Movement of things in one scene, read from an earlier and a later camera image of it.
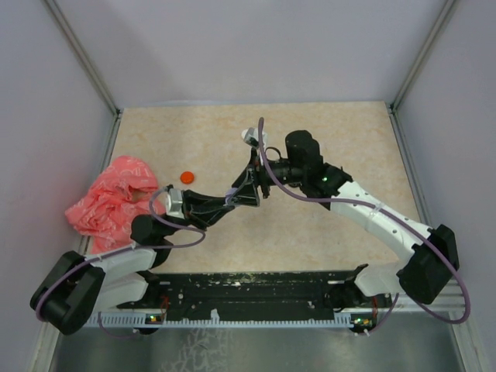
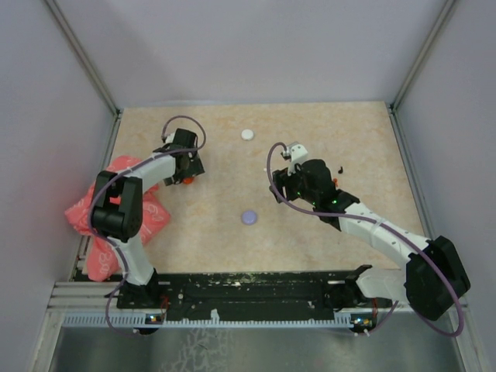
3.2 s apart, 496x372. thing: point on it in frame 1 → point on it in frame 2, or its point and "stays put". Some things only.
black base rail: [248, 296] stays put
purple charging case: [231, 191] → [249, 217]
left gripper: [201, 210] → [195, 169]
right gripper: [247, 193] → [282, 177]
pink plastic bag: [126, 187] stays put
